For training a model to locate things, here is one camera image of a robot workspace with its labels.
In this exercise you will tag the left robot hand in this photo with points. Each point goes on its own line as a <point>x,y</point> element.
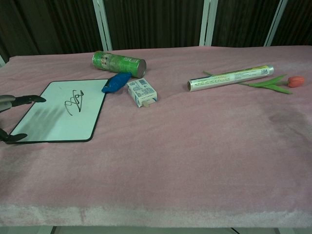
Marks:
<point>29,99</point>

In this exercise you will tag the white board with black rim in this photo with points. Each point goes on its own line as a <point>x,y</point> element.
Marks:
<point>61,122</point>

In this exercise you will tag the blue snack packet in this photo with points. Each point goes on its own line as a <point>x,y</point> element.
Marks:
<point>117,81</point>

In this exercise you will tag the green chip can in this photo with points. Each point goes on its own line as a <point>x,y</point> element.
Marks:
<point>114,63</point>

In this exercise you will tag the white and blue carton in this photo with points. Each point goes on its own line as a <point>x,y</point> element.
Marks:
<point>142,92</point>

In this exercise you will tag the pink table cloth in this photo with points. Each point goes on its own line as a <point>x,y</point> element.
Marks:
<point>170,151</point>

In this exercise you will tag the silver foil roll tube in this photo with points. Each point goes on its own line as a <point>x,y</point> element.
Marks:
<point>229,78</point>

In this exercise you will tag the artificial orange tulip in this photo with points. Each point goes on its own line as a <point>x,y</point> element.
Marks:
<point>296,81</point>

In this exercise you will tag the white screen frame post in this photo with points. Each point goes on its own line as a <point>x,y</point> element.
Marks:
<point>1,61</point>
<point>103,24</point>
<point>208,22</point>
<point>275,24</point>

